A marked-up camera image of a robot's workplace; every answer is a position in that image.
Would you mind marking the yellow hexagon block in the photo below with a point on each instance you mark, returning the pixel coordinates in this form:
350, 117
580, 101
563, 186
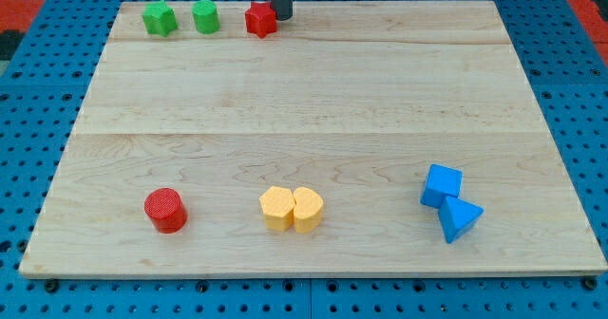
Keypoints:
277, 206

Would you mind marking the yellow heart block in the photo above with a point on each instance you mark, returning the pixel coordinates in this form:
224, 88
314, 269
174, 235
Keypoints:
308, 210

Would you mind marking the light wooden board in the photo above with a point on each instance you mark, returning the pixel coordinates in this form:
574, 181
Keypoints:
354, 100

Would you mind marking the red star block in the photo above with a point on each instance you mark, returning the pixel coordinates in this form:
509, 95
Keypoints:
260, 19

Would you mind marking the blue cube block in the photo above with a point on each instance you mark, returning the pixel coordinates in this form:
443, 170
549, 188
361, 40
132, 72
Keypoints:
441, 182

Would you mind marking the red cylinder block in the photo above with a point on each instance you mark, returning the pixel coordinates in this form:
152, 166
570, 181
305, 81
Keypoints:
166, 211

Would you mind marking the green cylinder block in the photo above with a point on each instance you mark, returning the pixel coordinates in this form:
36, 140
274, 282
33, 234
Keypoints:
206, 16

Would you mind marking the blue triangle block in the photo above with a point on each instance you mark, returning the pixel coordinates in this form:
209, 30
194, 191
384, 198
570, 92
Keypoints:
457, 217

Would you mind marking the green star block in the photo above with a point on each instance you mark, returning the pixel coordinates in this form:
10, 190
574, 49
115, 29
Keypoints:
159, 18

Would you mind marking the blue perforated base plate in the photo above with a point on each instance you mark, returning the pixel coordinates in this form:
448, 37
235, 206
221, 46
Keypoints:
41, 94

